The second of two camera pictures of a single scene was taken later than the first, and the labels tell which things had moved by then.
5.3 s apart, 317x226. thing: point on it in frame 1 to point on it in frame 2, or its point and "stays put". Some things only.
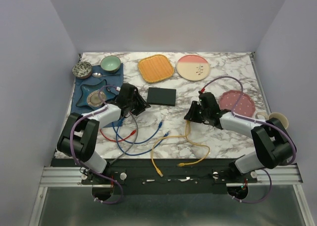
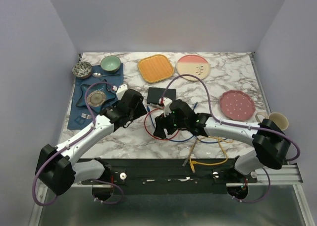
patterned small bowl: x=81 y=70 stays put
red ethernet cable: x=132 y=133 to x=148 y=134
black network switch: x=161 y=96 stays put
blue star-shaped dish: x=85 y=89 stays put
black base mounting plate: x=167 y=176 stays put
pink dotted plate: x=229 y=99 stays put
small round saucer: x=94 y=99 stays put
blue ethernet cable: x=149 y=139 to x=150 y=116
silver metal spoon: x=99 y=75 stays put
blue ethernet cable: x=166 y=135 to x=194 y=108
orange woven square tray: x=155 y=68 stays put
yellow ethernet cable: x=158 y=171 to x=194 y=162
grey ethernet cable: x=135 y=118 to x=188 y=154
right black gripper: x=191 y=115 to x=161 y=122
